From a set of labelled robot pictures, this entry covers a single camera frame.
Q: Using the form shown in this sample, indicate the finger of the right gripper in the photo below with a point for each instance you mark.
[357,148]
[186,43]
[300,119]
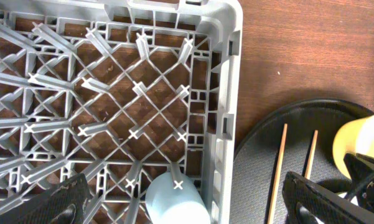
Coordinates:
[361,170]

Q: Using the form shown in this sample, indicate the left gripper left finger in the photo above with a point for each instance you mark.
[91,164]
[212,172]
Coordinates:
[63,203]

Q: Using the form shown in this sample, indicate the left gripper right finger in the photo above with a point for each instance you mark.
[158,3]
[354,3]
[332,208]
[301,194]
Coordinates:
[320,202]

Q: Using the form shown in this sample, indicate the yellow bowl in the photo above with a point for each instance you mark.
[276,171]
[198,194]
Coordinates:
[356,136]

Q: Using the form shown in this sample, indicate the blue plastic cup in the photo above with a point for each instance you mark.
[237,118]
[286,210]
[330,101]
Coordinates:
[167,205]

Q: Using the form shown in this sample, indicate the grey dishwasher rack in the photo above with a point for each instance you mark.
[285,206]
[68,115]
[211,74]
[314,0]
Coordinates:
[122,92]

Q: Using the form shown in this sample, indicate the right wooden chopstick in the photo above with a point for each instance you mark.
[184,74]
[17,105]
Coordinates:
[310,157]

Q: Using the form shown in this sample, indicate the wooden chopstick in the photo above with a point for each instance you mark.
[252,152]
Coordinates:
[310,157]
[277,176]

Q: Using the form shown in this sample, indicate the left wooden chopstick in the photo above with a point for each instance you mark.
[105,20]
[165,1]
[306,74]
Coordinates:
[277,176]

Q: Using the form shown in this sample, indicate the round black tray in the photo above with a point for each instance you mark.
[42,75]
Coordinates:
[256,157]

